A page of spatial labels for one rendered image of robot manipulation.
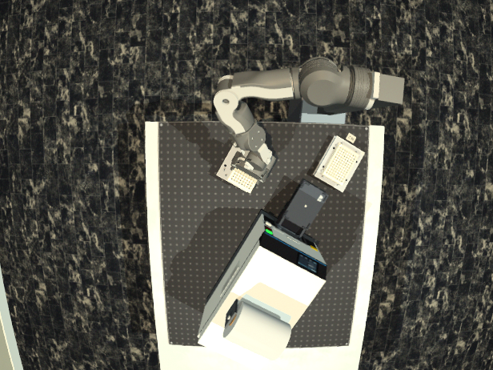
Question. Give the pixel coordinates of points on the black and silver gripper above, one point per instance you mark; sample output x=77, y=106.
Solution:
x=259, y=175

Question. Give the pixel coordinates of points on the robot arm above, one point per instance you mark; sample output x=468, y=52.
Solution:
x=321, y=82

